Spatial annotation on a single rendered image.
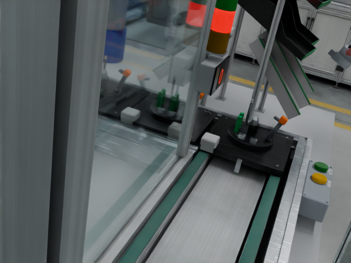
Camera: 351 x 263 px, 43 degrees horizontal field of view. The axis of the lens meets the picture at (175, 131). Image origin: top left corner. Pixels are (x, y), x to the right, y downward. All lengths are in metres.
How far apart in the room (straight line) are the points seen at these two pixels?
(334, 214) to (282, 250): 0.40
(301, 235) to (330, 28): 4.24
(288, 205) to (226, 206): 0.15
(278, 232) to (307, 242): 0.19
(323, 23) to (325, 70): 0.52
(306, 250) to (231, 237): 0.22
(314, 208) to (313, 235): 0.08
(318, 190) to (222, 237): 0.33
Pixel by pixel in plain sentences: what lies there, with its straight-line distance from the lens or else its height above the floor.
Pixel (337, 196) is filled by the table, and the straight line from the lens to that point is 1.44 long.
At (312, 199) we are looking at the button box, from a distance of 1.18.
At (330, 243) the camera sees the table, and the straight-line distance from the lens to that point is 1.23.
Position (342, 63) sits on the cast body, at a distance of 1.64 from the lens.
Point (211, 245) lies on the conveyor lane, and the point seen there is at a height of 0.92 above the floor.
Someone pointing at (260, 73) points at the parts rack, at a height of 1.11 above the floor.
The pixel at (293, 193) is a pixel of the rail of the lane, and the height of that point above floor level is 0.95.
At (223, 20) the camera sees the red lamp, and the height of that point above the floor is 1.34.
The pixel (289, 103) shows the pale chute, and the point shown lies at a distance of 1.50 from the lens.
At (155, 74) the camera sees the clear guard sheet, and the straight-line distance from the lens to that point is 0.80.
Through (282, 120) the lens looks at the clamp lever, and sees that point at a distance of 1.29.
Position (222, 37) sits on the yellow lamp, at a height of 1.30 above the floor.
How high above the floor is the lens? 1.55
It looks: 27 degrees down
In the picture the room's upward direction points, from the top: 11 degrees clockwise
